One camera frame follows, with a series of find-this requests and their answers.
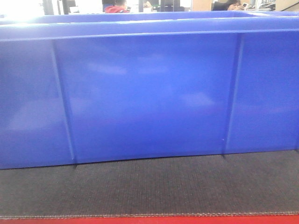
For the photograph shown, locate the person in red hoodie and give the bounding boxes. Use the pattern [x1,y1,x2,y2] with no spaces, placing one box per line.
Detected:
[104,0,130,14]

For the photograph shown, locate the black conveyor belt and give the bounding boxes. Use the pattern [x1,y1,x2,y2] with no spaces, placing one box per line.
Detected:
[0,150,299,219]

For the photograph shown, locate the blue plastic bin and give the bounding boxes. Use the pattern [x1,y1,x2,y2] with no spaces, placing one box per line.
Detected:
[0,11,299,169]

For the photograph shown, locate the person in black jacket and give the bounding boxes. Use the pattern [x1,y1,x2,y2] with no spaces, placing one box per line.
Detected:
[212,0,245,11]

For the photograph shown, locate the black support post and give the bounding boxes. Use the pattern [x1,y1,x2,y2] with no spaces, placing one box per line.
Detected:
[159,0,185,12]

